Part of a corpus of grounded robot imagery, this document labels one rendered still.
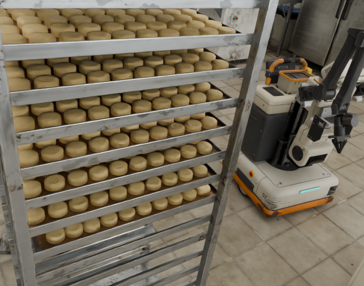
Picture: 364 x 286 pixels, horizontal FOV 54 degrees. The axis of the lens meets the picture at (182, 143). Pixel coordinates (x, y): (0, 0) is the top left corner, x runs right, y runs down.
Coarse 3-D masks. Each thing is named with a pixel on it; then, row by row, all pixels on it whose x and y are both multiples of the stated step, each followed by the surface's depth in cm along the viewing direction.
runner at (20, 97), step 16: (128, 80) 78; (144, 80) 80; (160, 80) 83; (176, 80) 85; (192, 80) 88; (208, 80) 90; (16, 96) 68; (32, 96) 69; (48, 96) 71; (64, 96) 73; (80, 96) 74
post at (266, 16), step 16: (272, 0) 84; (272, 16) 86; (256, 32) 89; (256, 48) 90; (256, 64) 92; (256, 80) 95; (240, 96) 99; (240, 112) 100; (240, 128) 103; (240, 144) 106; (224, 160) 111; (224, 176) 113; (224, 192) 115; (224, 208) 120; (208, 240) 128; (208, 256) 132; (208, 272) 139
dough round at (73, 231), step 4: (76, 224) 101; (80, 224) 101; (68, 228) 99; (72, 228) 100; (76, 228) 100; (80, 228) 100; (68, 232) 98; (72, 232) 98; (76, 232) 99; (80, 232) 100; (68, 236) 99; (72, 236) 99; (76, 236) 99
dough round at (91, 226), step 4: (88, 220) 103; (92, 220) 103; (96, 220) 103; (84, 224) 101; (88, 224) 102; (92, 224) 102; (96, 224) 102; (84, 228) 101; (88, 228) 101; (92, 228) 101; (96, 228) 102; (88, 232) 101; (92, 232) 101
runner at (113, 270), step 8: (184, 240) 128; (192, 240) 126; (200, 240) 129; (168, 248) 121; (176, 248) 123; (144, 256) 116; (152, 256) 118; (120, 264) 116; (128, 264) 114; (136, 264) 116; (96, 272) 112; (104, 272) 110; (112, 272) 112; (80, 280) 106; (88, 280) 108; (96, 280) 110
